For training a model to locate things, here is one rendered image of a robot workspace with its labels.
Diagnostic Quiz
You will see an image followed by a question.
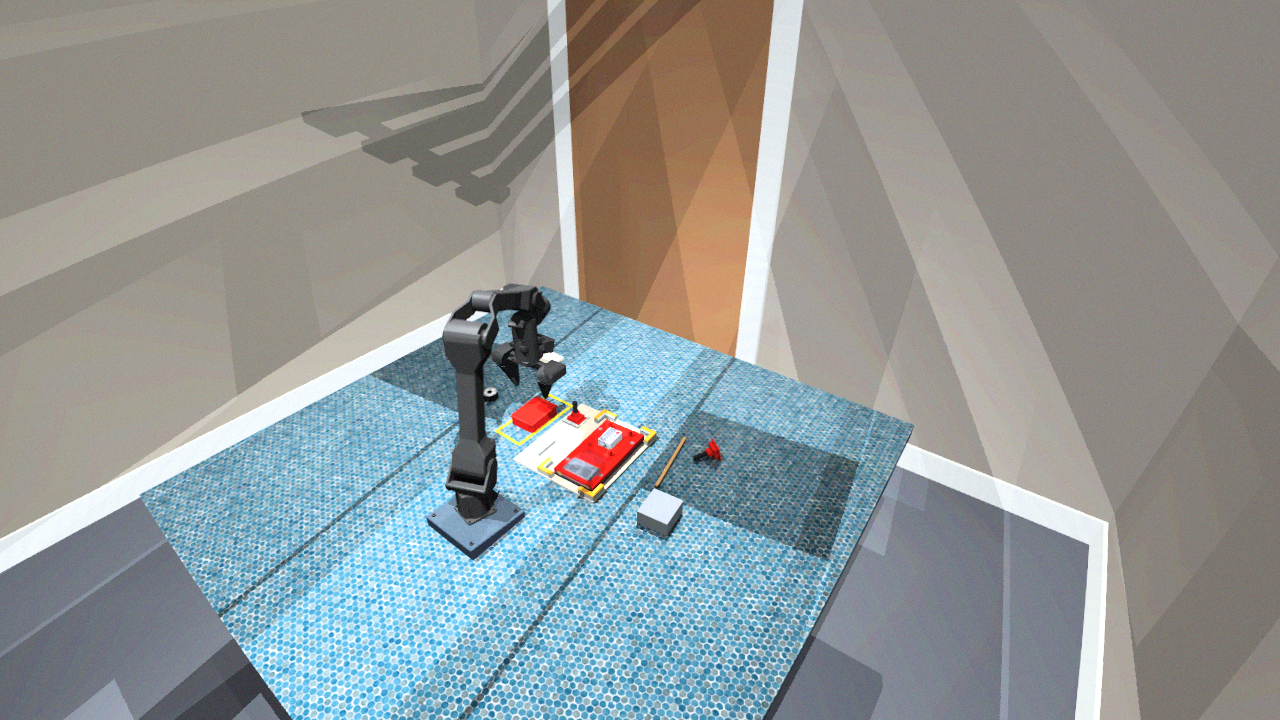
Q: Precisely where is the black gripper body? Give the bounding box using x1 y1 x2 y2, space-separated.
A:
492 336 566 386

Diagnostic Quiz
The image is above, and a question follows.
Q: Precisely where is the tan wooden stick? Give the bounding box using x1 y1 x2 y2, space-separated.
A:
655 437 686 488

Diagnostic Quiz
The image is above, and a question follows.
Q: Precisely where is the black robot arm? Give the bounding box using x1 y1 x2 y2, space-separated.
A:
442 284 554 527

